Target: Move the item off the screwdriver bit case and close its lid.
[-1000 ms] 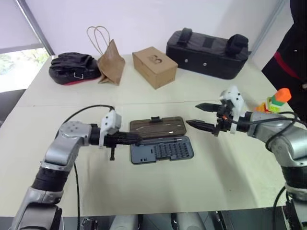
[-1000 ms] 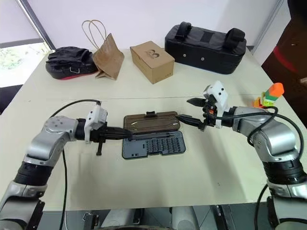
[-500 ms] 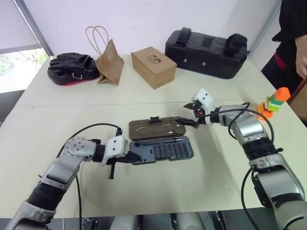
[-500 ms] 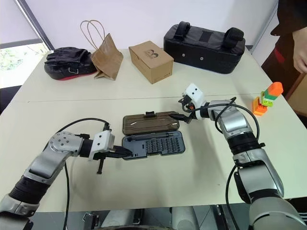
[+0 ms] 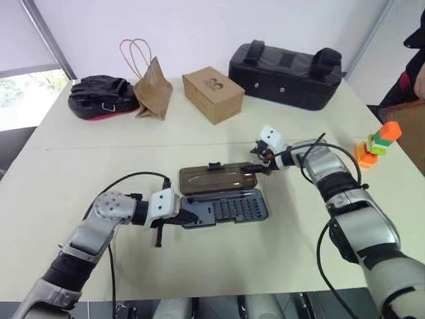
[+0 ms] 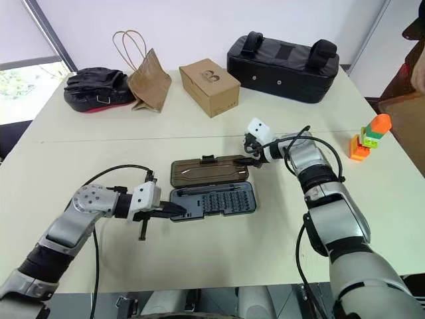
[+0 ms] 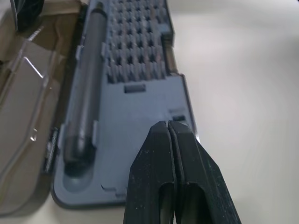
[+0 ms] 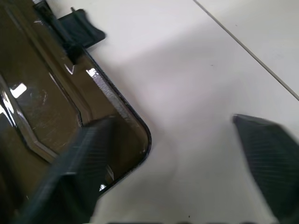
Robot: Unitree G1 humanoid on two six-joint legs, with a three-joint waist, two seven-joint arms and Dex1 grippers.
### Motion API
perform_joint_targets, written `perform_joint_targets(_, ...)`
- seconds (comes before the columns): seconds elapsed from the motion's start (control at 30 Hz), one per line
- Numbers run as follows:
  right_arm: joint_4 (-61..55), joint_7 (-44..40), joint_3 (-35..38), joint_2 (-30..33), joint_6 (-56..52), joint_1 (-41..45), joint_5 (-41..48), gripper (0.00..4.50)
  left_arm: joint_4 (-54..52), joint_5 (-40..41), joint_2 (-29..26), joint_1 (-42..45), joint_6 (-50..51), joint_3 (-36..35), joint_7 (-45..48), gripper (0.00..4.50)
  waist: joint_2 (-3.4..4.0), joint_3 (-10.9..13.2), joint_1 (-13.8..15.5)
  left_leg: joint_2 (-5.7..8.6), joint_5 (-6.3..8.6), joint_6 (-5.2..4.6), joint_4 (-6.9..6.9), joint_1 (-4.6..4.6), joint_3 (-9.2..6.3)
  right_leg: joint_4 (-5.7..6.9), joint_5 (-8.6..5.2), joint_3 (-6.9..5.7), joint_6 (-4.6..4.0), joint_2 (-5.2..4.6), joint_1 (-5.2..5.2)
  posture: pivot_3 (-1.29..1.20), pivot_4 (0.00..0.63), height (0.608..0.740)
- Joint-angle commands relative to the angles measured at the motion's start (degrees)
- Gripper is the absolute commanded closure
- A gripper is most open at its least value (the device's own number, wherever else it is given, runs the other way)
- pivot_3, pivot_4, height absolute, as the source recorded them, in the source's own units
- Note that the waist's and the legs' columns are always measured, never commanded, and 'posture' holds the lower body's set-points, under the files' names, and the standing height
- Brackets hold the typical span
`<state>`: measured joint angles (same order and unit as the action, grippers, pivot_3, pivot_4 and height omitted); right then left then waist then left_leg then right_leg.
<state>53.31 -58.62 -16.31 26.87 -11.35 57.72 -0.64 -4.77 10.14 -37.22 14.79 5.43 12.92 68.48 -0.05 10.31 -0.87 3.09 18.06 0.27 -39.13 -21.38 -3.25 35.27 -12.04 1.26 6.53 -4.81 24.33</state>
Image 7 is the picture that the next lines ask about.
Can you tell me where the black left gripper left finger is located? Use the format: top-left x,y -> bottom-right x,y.
123,120 -> 175,224

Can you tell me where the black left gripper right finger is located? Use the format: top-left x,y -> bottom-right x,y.
167,120 -> 242,224

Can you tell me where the grey screwdriver bit case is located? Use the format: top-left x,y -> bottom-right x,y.
50,0 -> 202,209

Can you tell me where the transparent plastic case lid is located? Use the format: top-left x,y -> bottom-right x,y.
0,25 -> 62,217

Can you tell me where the brown cardboard box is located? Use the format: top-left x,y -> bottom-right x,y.
0,0 -> 88,98

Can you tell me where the black object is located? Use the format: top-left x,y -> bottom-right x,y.
9,0 -> 45,33

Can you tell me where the dark grey screwdriver handle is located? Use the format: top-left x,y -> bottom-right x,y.
63,1 -> 108,164

